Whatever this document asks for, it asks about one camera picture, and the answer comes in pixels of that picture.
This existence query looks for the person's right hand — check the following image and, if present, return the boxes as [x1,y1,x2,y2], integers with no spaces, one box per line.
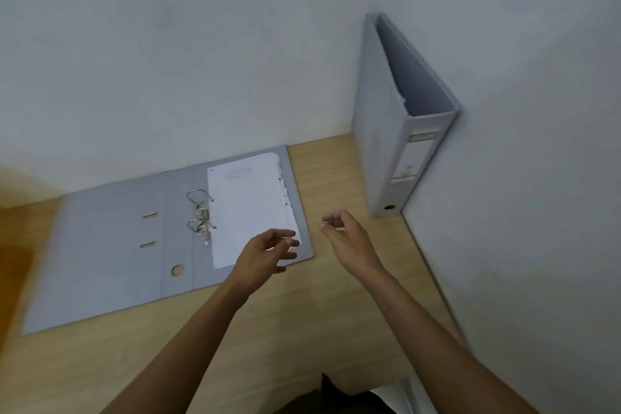
[321,209,390,284]

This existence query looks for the person's left hand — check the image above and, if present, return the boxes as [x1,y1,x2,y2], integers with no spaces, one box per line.
[226,229,301,304]

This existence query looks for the person's right forearm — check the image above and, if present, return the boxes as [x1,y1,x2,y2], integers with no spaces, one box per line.
[366,269,539,414]

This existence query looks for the person's left forearm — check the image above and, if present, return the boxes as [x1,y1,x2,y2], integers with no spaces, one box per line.
[99,282,250,414]

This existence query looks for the white punched paper sheets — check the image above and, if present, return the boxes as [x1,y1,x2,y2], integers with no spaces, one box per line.
[207,153,302,270]

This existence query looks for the upright grey lever arch binder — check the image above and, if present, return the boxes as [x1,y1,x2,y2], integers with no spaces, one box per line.
[351,12,460,220]

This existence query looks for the person's dark clothing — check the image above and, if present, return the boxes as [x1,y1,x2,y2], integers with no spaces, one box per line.
[278,372,386,414]

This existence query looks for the open grey lever arch binder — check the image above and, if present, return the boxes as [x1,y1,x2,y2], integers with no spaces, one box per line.
[22,144,315,336]

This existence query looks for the white paper sheet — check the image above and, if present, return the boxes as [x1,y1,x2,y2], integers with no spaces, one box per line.
[370,379,440,414]

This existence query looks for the metal binder ring mechanism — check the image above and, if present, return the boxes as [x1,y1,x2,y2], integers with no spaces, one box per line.
[186,189,217,246]

